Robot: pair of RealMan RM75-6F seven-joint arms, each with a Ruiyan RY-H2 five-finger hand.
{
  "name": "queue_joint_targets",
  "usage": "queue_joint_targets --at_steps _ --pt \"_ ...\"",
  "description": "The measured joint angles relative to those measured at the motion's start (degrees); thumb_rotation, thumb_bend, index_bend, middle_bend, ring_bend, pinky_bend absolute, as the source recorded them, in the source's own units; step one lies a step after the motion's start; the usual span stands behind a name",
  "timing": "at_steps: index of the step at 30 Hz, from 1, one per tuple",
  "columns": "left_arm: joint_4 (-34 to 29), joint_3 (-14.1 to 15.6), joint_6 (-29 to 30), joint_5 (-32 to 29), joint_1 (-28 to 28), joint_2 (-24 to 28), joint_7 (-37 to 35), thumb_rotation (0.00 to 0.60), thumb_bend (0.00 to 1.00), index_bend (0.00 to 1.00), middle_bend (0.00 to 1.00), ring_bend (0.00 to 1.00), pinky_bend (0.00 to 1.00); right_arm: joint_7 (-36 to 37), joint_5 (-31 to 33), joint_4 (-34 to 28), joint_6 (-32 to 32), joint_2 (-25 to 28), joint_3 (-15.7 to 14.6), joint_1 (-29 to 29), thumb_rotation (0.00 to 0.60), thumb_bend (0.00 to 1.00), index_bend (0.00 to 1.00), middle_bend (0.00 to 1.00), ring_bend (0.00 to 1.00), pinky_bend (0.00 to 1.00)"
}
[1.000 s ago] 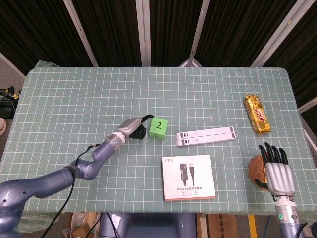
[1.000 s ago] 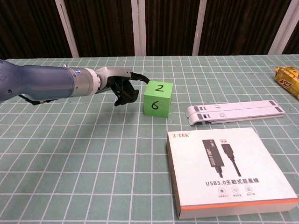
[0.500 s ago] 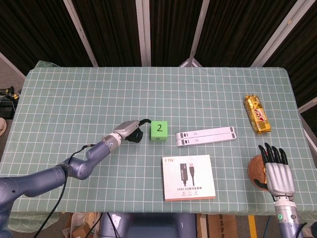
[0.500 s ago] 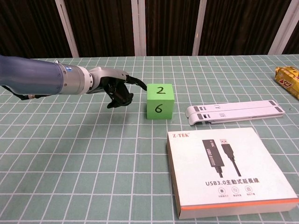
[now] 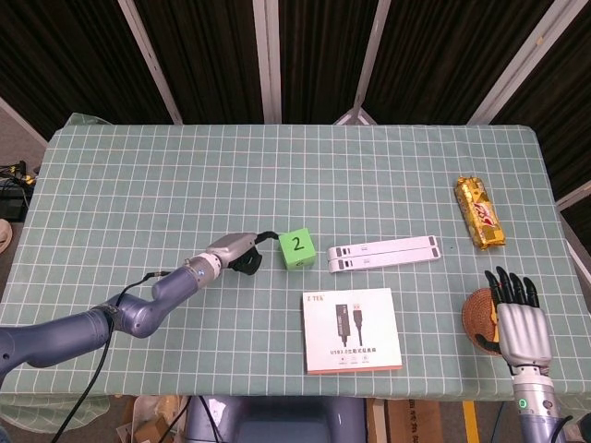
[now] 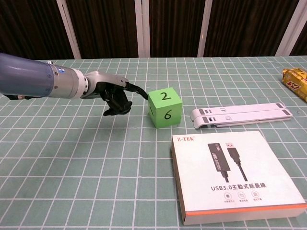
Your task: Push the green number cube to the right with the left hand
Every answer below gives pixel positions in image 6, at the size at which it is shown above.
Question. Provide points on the green checkered tablecloth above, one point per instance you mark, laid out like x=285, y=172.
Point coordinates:
x=96, y=179

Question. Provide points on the white metal frame post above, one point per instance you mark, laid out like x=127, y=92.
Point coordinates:
x=291, y=26
x=69, y=28
x=208, y=28
x=142, y=28

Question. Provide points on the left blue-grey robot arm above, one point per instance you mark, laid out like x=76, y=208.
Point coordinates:
x=36, y=81

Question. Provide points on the gold snack packet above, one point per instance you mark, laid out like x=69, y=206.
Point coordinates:
x=296, y=81

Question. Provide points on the white folding laptop stand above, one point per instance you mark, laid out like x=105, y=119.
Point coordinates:
x=239, y=113

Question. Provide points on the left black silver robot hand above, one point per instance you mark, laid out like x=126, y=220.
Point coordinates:
x=112, y=93

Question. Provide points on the green numbered cube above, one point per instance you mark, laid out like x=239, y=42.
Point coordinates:
x=165, y=107

